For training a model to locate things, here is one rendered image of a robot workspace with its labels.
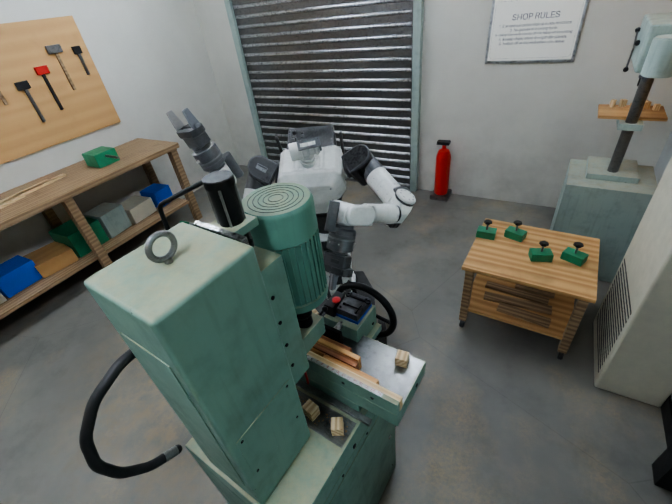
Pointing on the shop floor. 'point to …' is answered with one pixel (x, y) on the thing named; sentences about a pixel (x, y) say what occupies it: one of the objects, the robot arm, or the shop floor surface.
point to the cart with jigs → (531, 278)
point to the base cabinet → (375, 472)
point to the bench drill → (579, 189)
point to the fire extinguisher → (442, 173)
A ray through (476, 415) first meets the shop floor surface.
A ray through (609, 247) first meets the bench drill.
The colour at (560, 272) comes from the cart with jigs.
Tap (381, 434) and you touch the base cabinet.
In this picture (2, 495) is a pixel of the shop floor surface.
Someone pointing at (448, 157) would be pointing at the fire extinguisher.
